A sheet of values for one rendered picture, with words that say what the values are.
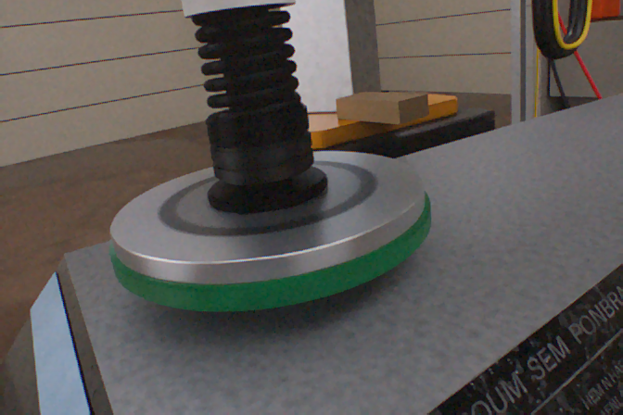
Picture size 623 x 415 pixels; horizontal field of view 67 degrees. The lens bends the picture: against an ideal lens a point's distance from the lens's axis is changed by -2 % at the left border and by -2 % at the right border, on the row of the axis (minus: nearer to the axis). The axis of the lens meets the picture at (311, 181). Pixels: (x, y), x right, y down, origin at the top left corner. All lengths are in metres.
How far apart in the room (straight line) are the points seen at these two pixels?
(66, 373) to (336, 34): 1.04
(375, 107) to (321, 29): 0.29
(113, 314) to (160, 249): 0.09
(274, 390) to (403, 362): 0.06
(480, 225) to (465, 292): 0.10
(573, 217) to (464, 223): 0.08
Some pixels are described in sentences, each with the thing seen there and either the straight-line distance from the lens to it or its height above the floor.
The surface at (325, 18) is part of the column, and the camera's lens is 1.25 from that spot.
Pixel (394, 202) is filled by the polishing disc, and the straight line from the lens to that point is 0.29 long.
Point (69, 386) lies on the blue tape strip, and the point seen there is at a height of 0.81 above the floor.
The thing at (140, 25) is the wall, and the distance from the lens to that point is 6.64.
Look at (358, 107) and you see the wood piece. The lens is 1.11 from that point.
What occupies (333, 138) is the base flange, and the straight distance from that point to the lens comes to 1.07.
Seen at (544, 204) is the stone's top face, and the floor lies 0.83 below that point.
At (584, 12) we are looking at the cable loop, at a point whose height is 0.97.
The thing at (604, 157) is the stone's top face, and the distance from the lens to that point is 0.58.
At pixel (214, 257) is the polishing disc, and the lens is 0.25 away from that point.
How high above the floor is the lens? 0.99
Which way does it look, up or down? 17 degrees down
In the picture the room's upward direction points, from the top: 7 degrees counter-clockwise
